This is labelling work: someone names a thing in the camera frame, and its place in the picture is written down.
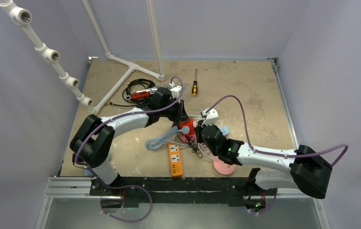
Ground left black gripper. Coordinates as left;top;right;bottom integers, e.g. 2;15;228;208
159;98;189;123

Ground red cube socket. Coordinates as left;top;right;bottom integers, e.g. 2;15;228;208
179;118;196;143

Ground grey blue plug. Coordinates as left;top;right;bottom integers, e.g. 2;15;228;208
179;126;190;135

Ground light blue power strip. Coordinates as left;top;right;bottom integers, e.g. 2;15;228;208
220;126;230;137

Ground light blue cable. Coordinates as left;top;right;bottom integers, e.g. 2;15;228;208
145;126;181;150

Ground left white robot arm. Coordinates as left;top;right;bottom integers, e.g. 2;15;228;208
69;87;189;195

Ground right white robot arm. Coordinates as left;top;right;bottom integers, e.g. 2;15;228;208
196;125;332;199

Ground yellow black screwdriver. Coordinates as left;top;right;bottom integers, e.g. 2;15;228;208
192;69;198;96

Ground orange power strip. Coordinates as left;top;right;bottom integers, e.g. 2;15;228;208
168;143;183;177

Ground pink round disc charger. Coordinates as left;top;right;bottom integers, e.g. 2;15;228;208
213;156;236;176

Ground thin black wire tangle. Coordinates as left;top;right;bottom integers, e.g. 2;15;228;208
186;139;205;159

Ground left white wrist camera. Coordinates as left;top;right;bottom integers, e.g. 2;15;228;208
166;83;184;99

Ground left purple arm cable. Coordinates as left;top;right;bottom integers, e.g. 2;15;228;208
72;76;186;224

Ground red handled adjustable wrench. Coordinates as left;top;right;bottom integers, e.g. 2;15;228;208
124;87;157;101

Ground coiled black cable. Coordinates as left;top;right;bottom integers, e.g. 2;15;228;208
109;78;157;108

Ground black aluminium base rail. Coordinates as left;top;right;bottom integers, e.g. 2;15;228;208
45;176;323;208

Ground white PVC pipe frame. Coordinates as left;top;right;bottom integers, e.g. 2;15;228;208
0;0;165;117

